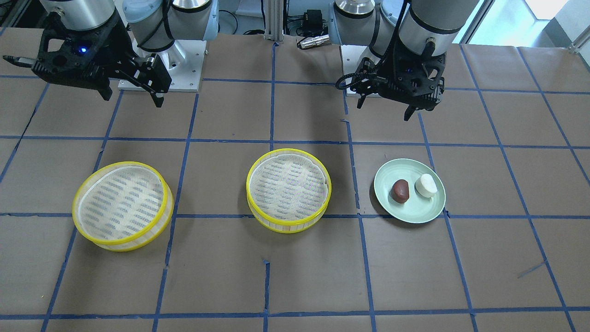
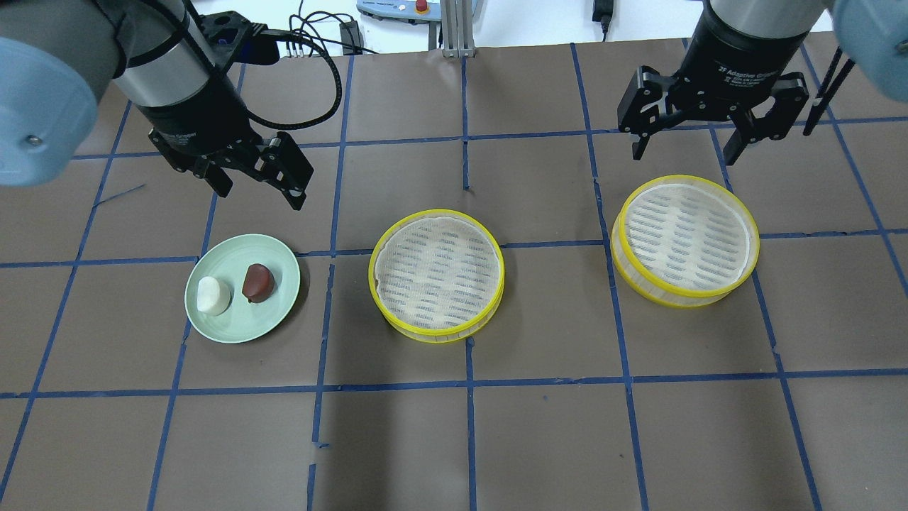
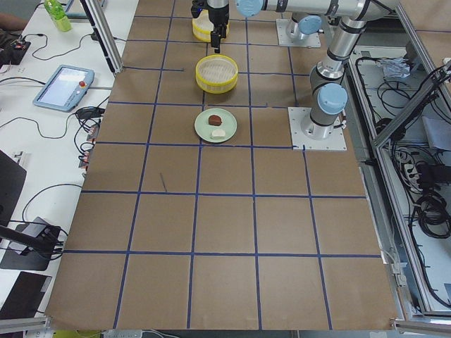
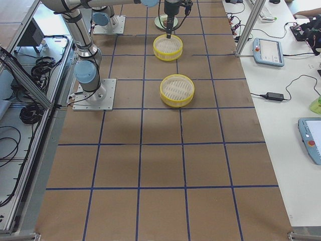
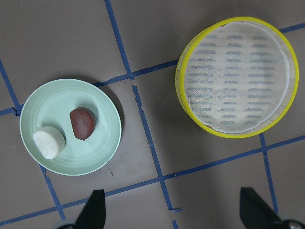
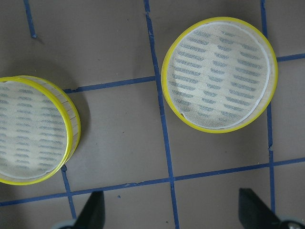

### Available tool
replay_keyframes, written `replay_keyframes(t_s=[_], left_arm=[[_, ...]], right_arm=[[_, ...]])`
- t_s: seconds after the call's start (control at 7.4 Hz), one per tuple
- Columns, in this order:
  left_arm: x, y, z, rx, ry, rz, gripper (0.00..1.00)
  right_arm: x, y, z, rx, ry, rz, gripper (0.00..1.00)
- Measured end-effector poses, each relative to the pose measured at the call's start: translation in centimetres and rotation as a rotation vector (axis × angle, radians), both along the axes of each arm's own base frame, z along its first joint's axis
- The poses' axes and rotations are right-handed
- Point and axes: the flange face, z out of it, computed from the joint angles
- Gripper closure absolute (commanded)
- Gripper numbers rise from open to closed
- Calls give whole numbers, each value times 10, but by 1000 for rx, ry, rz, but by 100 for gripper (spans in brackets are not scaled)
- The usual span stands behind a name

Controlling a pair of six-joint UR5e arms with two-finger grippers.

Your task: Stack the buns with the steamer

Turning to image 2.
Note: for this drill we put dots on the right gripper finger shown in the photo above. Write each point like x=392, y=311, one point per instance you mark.
x=750, y=129
x=641, y=124

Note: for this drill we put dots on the aluminium frame post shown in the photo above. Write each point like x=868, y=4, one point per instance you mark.
x=457, y=28

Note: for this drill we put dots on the black power adapter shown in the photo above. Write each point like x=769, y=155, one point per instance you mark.
x=603, y=13

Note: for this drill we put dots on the grey control pendant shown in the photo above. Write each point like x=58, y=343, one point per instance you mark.
x=411, y=12

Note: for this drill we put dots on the white steamed bun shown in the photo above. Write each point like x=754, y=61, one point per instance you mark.
x=213, y=296

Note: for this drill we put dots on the brown steamed bun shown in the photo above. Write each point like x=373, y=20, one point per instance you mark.
x=259, y=284

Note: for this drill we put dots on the light green plate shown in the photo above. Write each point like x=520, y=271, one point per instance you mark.
x=228, y=261

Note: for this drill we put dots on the yellow steamer basket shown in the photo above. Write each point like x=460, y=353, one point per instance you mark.
x=684, y=242
x=437, y=276

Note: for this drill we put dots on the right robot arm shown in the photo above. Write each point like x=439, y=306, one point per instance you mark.
x=871, y=36

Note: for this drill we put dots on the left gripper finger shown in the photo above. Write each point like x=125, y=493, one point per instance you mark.
x=214, y=176
x=285, y=167

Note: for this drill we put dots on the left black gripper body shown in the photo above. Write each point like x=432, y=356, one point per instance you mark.
x=196, y=122

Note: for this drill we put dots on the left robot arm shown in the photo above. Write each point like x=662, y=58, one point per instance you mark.
x=59, y=58

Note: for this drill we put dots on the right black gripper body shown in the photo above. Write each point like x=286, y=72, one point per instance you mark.
x=738, y=53

